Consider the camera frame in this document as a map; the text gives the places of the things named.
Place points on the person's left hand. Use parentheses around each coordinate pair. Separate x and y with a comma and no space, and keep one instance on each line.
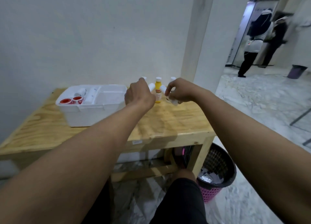
(138,94)

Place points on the person's right hand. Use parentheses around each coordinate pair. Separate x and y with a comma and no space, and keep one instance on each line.
(184,90)

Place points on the person's left fingers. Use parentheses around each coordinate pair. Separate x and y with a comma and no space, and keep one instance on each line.
(143,81)

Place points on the person's right thumb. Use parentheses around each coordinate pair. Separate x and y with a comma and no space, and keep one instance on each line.
(170,87)

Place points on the person's left forearm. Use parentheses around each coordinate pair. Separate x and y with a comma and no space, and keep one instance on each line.
(73,163)

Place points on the person's right forearm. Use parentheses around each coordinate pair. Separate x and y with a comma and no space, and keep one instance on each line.
(255,146)

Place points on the yellow bottle with white cap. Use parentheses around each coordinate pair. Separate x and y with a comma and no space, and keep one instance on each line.
(158,89)

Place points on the wooden table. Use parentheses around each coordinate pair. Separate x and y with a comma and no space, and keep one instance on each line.
(170,124)

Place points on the white plastic storage box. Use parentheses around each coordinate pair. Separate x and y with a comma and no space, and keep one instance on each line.
(97,112)

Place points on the white bandage roll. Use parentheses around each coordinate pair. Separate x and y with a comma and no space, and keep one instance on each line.
(81,92)
(90,96)

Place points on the white label sticker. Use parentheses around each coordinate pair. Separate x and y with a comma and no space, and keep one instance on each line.
(137,142)

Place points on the red tape roll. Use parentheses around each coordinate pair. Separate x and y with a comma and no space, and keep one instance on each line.
(77,99)
(65,101)

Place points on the pink and black bag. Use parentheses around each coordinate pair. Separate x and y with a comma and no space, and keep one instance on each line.
(182,155)

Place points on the glass door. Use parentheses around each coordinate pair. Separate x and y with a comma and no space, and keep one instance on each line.
(240,37)

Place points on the black bin liner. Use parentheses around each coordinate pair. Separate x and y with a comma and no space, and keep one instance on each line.
(218,160)

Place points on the white paper scraps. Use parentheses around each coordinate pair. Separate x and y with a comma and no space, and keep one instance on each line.
(210,178)

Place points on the pink mesh wastebasket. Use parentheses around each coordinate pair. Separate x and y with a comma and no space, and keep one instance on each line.
(209,194)

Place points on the person's right leg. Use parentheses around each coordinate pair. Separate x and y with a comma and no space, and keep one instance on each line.
(182,202)

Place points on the person's leg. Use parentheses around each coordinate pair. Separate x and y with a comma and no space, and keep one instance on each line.
(99,206)
(182,202)

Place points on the purple waste bin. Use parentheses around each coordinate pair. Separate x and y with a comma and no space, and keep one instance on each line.
(296,72)

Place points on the person's left leg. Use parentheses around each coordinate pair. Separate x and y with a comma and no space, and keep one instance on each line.
(99,206)

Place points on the black metal frame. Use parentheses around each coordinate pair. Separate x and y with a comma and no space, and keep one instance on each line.
(300,117)

